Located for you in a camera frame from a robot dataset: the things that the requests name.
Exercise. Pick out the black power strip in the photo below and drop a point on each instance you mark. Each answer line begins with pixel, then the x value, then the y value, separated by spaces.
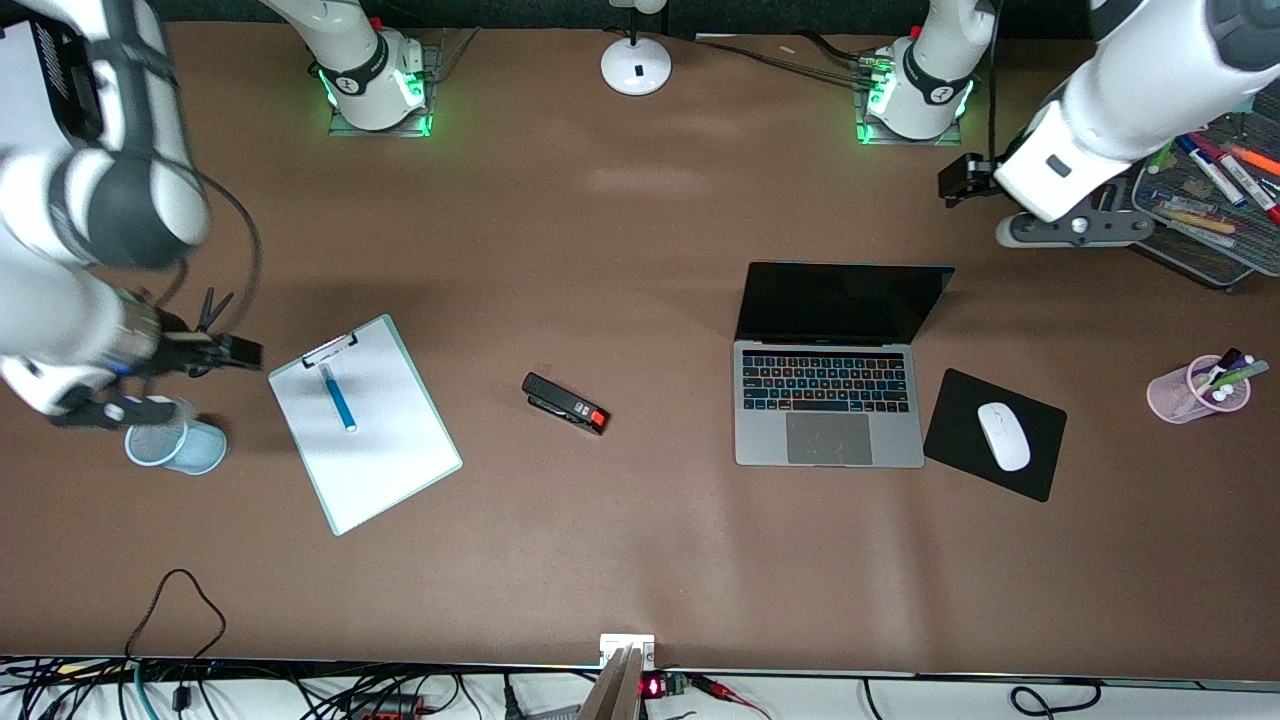
pixel 385 708

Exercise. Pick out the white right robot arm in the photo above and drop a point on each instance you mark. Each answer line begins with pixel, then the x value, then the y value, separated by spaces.
pixel 100 200

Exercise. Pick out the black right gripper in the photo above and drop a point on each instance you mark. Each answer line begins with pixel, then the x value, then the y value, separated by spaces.
pixel 186 350

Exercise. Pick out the light blue pen cup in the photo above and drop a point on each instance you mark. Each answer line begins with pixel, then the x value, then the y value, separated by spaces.
pixel 190 450

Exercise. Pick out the blue marker white end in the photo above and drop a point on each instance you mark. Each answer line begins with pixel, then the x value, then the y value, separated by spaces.
pixel 340 402

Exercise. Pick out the black mouse pad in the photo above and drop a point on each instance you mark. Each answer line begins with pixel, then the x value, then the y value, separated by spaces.
pixel 955 435

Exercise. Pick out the white blue pen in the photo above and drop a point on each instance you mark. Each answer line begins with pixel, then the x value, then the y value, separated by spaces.
pixel 1180 200

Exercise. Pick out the red capped white marker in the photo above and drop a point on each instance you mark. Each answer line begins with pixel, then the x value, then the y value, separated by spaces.
pixel 1250 185

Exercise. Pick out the silver laptop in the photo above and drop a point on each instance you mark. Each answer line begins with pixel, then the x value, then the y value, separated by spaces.
pixel 825 400

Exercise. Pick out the yellow pencil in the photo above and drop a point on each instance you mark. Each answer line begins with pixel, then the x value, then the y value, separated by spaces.
pixel 1200 222

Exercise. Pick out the white mounting block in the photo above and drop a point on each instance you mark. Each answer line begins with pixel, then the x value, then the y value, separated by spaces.
pixel 625 641

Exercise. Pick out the purple black marker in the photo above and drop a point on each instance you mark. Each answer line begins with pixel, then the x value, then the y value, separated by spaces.
pixel 1228 357

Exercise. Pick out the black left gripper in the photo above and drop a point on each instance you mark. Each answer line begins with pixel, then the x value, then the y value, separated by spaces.
pixel 962 177

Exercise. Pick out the green marker in cup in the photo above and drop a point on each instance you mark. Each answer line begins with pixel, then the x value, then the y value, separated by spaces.
pixel 1245 374

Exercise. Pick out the white computer mouse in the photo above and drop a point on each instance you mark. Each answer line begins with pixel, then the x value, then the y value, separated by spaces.
pixel 1003 436

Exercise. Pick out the green marker white body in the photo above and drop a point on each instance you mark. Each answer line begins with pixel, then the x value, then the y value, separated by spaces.
pixel 1162 157

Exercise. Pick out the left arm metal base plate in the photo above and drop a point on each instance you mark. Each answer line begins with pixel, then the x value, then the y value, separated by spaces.
pixel 868 137

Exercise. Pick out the grey camera pole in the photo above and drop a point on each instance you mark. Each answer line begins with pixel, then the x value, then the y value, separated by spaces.
pixel 612 695

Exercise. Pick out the red display module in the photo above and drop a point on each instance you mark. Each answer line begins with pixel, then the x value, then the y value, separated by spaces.
pixel 652 687

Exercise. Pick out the blue capped white marker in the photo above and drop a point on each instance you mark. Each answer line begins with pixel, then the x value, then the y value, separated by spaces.
pixel 1212 172

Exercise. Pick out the white lamp base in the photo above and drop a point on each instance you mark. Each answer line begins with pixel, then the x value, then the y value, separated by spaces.
pixel 636 68

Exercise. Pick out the orange highlighter marker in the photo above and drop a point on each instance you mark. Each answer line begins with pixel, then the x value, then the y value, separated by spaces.
pixel 1255 158

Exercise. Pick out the black stapler red tip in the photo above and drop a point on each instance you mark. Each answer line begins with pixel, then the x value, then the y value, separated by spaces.
pixel 562 402

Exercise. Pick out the white clipboard green edge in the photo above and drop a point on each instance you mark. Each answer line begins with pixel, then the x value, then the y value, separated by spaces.
pixel 365 450

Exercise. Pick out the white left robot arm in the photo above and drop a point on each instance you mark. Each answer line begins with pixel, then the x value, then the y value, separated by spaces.
pixel 1130 90

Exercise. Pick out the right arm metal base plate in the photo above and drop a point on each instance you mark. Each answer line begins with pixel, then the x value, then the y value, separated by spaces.
pixel 425 125

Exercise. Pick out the pink translucent cup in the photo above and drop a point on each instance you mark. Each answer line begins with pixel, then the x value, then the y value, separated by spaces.
pixel 1170 398

